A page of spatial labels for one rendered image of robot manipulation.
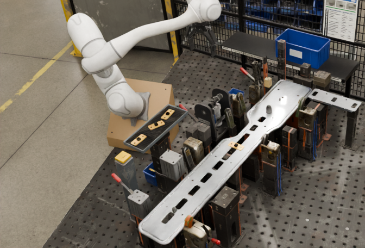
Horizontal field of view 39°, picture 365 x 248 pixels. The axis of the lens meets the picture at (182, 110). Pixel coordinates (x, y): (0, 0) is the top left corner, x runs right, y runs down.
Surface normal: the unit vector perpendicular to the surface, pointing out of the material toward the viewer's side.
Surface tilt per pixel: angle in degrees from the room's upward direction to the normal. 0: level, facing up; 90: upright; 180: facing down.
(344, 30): 90
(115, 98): 54
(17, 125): 0
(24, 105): 0
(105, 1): 90
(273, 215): 0
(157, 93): 49
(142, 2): 93
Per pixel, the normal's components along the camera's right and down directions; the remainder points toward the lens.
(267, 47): -0.12, -0.79
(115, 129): -0.36, -0.07
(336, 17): -0.61, 0.54
